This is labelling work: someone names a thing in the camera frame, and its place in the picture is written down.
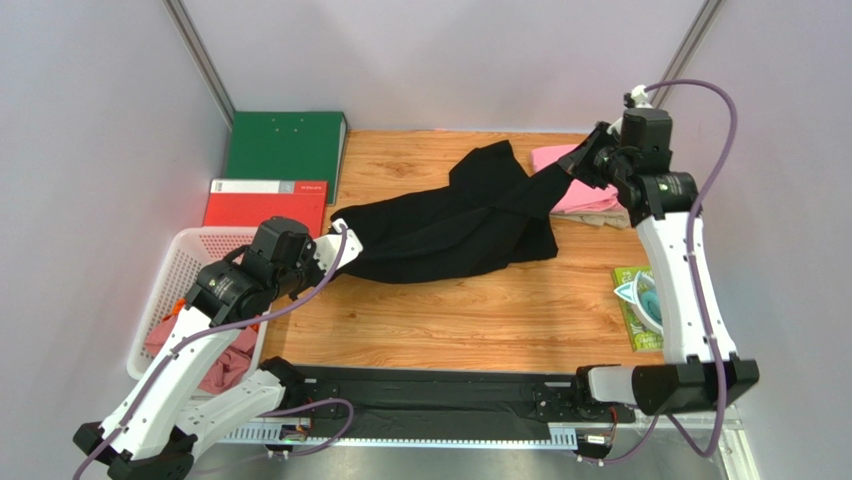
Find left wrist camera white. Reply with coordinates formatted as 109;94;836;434
314;219;363;273

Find teal headphones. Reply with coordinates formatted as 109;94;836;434
613;267;663;335

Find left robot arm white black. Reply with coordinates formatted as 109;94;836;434
72;217;363;479

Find black floral t shirt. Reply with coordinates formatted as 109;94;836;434
332;140;572;284

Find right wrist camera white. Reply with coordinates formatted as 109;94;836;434
607;84;654;139

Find folded pink t shirt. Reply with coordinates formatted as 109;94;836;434
529;144;624;215

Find dusty pink t shirt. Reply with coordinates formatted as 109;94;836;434
144;315;258;395

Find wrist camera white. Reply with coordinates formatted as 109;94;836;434
607;84;654;139
314;219;363;273

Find green book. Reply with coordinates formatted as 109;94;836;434
614;294;663;353

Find white plastic laundry basket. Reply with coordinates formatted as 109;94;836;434
126;227;256;380

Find green ring binder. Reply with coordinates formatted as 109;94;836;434
224;111;349;205

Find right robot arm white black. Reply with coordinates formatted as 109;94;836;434
557;107;760;416

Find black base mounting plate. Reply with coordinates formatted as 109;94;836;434
281;366;636;441

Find aluminium frame rail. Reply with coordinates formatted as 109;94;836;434
136;382;743;449

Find red ring binder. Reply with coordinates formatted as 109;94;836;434
202;179;328;237

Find folded beige t shirt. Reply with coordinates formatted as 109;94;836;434
550;210;631;230

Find orange t shirt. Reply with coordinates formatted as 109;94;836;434
170;298;186;316

